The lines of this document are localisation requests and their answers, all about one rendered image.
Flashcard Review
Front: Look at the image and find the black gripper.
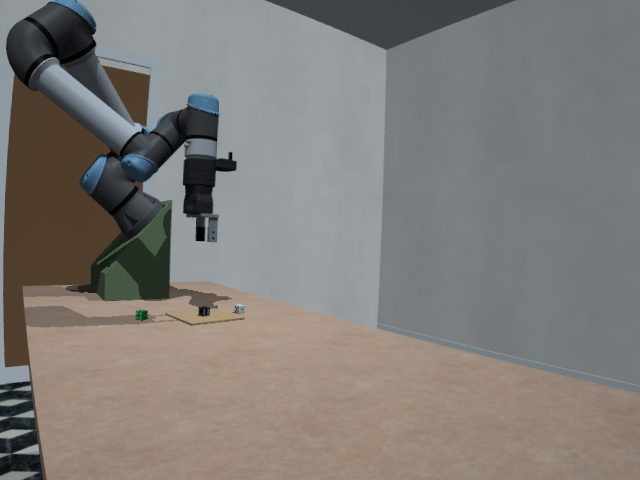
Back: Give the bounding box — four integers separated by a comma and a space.
183, 138, 237, 242

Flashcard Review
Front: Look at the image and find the tan flat mat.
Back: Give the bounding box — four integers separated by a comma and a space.
165, 308, 245, 325

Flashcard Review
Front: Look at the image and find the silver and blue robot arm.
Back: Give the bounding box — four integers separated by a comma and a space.
6, 0, 219, 239

